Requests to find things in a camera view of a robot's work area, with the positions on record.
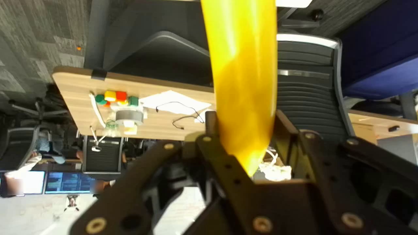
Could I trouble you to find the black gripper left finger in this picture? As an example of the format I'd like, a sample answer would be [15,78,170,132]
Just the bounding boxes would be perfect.
[205,111,218,137]

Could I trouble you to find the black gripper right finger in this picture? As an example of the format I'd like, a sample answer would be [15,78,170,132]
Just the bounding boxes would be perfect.
[273,110,298,146]

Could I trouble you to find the yellow toy banana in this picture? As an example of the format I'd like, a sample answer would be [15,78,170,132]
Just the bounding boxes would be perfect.
[201,0,278,175]

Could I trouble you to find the white paper sheets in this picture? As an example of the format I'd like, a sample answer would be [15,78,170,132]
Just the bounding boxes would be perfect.
[138,90,211,122]

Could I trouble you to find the grey office chair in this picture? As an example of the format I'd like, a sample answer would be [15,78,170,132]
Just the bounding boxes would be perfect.
[277,33,354,142]

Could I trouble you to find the grey tape roll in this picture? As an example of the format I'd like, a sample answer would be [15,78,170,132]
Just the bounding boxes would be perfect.
[115,110,143,125]

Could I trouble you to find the colourful toy blocks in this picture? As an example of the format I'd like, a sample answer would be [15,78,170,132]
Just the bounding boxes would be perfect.
[94,90,138,107]

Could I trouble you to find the wooden office desk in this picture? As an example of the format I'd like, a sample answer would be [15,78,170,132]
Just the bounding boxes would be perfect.
[52,67,215,140]

